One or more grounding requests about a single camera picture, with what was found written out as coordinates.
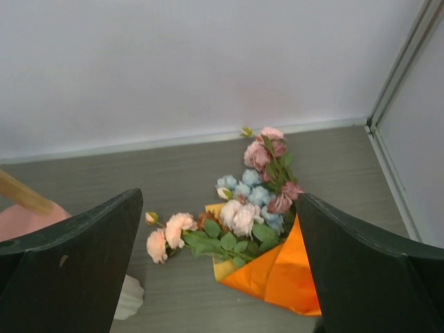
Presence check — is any orange wrapping paper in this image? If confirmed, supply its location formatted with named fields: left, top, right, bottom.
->
left=213, top=213, right=321, bottom=316

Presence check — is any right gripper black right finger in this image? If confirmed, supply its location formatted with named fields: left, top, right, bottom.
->
left=297, top=194, right=443, bottom=332

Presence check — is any aluminium frame post right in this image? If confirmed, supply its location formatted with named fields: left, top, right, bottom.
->
left=366, top=1, right=443, bottom=247

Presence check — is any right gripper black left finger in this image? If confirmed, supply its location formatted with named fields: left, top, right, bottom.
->
left=1, top=189, right=143, bottom=332

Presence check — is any artificial flower bouquet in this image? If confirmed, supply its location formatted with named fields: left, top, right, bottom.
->
left=145, top=127, right=303, bottom=268

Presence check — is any white ribbed ceramic vase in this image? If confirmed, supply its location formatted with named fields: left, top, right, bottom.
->
left=114, top=275, right=144, bottom=321

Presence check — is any pink wooden tiered shelf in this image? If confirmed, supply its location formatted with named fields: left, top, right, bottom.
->
left=0, top=169, right=72, bottom=243

